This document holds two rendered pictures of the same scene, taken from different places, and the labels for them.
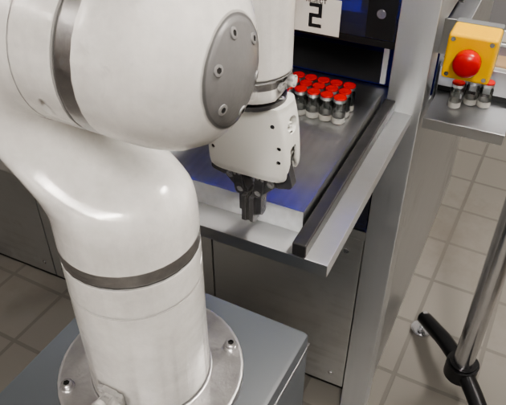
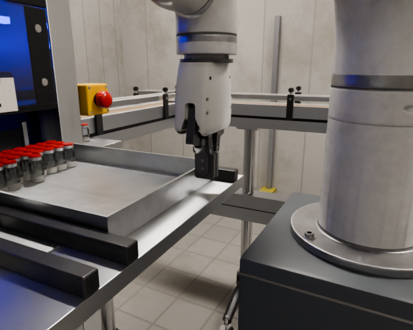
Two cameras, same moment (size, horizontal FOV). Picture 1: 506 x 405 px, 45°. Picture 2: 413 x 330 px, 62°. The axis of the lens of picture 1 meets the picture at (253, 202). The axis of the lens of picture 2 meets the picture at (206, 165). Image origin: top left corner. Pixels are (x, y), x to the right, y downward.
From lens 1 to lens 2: 0.84 m
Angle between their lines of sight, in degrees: 80
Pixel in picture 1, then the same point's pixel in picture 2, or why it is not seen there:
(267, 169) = (227, 115)
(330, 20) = (8, 97)
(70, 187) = not seen: outside the picture
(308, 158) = (117, 175)
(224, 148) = (214, 110)
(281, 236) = (214, 184)
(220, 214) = (185, 202)
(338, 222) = not seen: hidden behind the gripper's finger
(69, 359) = (397, 266)
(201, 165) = (102, 210)
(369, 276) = not seen: hidden behind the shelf
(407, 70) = (69, 120)
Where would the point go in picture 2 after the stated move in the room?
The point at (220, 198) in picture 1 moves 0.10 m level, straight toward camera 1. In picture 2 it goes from (176, 190) to (246, 188)
